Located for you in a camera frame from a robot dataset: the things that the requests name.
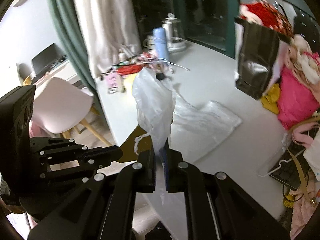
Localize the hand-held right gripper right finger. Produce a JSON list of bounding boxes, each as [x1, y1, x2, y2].
[[161, 140, 292, 240]]

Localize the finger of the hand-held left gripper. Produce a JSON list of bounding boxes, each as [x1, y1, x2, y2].
[[40, 146, 123, 182], [30, 137, 88, 155]]

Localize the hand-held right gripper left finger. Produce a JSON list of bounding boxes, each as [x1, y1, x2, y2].
[[27, 145, 158, 240]]

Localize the brown cardboard piece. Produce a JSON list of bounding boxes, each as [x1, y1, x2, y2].
[[117, 125, 153, 164]]

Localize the white chair with wooden legs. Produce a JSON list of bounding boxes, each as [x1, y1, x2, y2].
[[30, 77, 113, 147]]

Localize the flat clear plastic bag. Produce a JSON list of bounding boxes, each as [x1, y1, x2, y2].
[[170, 92, 243, 162]]

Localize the white desk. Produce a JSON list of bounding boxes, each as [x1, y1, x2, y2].
[[15, 57, 83, 90]]

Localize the pink card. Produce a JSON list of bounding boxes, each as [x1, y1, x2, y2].
[[106, 74, 122, 93]]

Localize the black laptop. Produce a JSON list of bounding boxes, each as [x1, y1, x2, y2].
[[30, 43, 66, 77]]

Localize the red packet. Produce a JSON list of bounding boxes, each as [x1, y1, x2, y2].
[[117, 64, 144, 75]]

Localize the green curtain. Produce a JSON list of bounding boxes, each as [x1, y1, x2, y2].
[[47, 0, 105, 115]]

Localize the black keyboard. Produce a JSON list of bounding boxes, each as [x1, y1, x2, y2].
[[269, 145, 313, 190]]

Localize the white mug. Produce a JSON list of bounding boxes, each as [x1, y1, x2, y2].
[[143, 35, 157, 52]]

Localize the light blue thermos bottle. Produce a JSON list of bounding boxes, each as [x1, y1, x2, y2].
[[152, 27, 170, 60]]

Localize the yellow cloth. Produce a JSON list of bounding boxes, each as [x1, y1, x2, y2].
[[261, 83, 280, 114]]

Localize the white sheer curtain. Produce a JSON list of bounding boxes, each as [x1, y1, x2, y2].
[[71, 0, 142, 79]]

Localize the beige handbag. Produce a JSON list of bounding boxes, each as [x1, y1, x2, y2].
[[292, 152, 317, 207]]

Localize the black paper shopping bag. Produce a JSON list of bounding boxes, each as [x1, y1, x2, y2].
[[234, 17, 288, 100]]

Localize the glass electric kettle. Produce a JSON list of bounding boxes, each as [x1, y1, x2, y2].
[[162, 13, 187, 53]]

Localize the pink towel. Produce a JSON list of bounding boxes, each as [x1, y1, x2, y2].
[[287, 180, 320, 240]]

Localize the white and pink plastic bag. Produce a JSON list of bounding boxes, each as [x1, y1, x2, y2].
[[304, 140, 320, 178]]

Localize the cream and pink garments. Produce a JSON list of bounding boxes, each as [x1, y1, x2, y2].
[[287, 34, 320, 84]]

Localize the red clothing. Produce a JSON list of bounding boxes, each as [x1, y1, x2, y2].
[[239, 1, 294, 38]]

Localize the green window frame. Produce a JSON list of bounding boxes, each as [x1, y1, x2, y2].
[[130, 0, 320, 63]]

